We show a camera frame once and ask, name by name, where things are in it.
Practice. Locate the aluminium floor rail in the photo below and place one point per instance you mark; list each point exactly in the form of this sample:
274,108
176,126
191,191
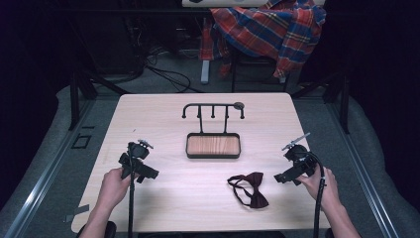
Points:
361,172
46,172

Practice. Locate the red blue plaid cloth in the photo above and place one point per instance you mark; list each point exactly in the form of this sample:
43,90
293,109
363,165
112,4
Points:
270,29

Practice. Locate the dark red bow tie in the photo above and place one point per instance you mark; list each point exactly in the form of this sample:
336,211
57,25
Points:
252,190

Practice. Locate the grey tape strip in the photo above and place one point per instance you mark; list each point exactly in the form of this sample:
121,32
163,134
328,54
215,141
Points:
77,212

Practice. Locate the white desk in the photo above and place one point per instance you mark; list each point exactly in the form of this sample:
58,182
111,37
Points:
224,2

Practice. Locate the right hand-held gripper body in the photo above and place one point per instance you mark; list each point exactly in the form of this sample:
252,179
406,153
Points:
300,158

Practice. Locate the black metal stand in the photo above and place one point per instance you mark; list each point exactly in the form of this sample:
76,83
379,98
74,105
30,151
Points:
336,95
82,92

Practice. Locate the black hook rack wooden tray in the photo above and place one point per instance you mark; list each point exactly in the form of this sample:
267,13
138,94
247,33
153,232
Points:
213,145

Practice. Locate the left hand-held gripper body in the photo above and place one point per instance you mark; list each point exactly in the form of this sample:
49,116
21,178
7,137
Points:
138,151

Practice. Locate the person's right hand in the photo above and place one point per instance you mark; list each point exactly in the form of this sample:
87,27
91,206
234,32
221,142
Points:
325,188

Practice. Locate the person's left hand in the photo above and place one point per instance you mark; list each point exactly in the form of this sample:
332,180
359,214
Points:
112,190

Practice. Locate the black chair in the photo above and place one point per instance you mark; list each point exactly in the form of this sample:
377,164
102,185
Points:
254,71

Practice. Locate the white desk leg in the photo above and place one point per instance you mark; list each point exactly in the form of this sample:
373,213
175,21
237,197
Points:
205,71

